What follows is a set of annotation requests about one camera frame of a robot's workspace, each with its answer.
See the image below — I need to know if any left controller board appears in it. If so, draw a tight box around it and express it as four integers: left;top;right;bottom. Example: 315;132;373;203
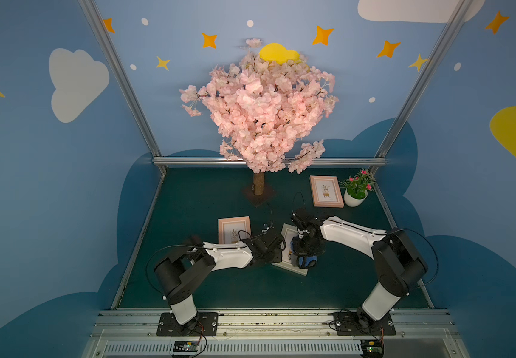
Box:
171;340;200;356

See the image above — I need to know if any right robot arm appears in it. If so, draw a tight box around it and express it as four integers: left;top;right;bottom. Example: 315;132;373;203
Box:
292;208;428;327

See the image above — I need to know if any right controller board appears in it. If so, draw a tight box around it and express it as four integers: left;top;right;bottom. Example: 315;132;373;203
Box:
361;340;385;358

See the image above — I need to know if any aluminium rear frame rail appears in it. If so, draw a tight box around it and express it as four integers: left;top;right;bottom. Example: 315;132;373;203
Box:
152;156;388;169

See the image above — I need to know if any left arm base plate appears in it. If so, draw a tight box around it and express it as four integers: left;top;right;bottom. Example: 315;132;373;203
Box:
156;312;219;337

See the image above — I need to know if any controller board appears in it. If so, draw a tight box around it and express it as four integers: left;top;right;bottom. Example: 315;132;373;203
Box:
361;340;385;358
171;340;200;356

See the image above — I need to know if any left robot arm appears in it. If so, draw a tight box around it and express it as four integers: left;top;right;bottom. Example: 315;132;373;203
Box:
154;231;286;328

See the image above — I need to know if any blue and grey cloth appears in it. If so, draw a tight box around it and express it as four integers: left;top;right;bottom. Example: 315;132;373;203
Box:
290;253;317;269

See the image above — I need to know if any green picture frame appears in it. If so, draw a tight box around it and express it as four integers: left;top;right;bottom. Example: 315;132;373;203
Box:
272;224;308;276

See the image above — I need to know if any aluminium front rail assembly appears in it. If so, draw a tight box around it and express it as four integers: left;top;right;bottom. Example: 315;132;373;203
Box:
82;309;469;357

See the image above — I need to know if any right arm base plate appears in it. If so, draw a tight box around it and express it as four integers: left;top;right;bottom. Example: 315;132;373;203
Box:
329;310;396;337

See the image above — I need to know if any pink blossom artificial tree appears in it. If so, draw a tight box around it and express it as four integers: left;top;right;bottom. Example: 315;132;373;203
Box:
180;38;338;206

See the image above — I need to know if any white pot with flowers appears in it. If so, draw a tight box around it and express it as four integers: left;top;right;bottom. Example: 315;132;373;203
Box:
339;169;376;207

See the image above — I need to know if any pink picture frame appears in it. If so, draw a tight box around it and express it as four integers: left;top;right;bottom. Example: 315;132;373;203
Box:
219;216;252;244
310;175;344;208

